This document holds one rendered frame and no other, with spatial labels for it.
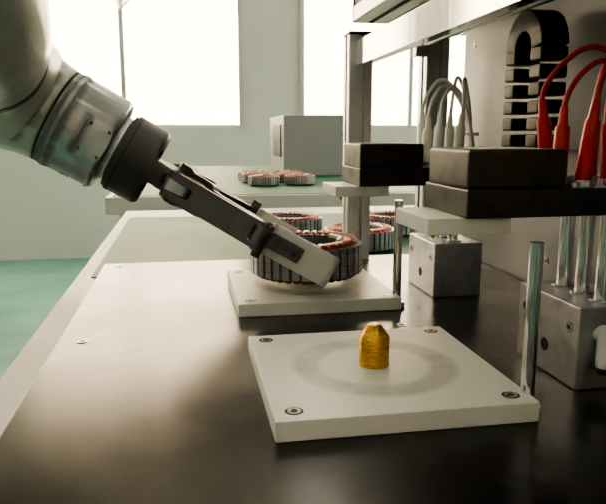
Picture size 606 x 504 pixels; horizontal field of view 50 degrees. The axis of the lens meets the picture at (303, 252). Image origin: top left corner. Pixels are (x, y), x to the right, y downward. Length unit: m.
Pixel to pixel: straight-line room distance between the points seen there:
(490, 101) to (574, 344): 0.46
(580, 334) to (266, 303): 0.27
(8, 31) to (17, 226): 4.87
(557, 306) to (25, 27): 0.38
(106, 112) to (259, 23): 4.63
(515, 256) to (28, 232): 4.73
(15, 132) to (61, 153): 0.04
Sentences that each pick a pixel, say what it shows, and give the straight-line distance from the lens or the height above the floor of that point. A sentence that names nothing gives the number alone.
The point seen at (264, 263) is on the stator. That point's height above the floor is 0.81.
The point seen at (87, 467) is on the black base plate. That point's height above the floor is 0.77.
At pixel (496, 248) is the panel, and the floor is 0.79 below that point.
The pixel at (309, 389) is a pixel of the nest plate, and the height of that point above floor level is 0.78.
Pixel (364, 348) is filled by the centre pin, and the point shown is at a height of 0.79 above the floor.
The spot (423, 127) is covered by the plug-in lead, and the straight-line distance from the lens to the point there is 0.70.
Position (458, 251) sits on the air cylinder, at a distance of 0.66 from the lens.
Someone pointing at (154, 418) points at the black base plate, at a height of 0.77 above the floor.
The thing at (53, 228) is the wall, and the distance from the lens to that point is 5.25.
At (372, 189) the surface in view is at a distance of 0.63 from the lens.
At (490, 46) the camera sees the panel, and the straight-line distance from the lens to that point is 0.86.
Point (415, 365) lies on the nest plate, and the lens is 0.44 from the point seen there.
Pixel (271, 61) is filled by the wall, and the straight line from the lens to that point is 5.18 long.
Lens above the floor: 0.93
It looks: 10 degrees down
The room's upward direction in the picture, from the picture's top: straight up
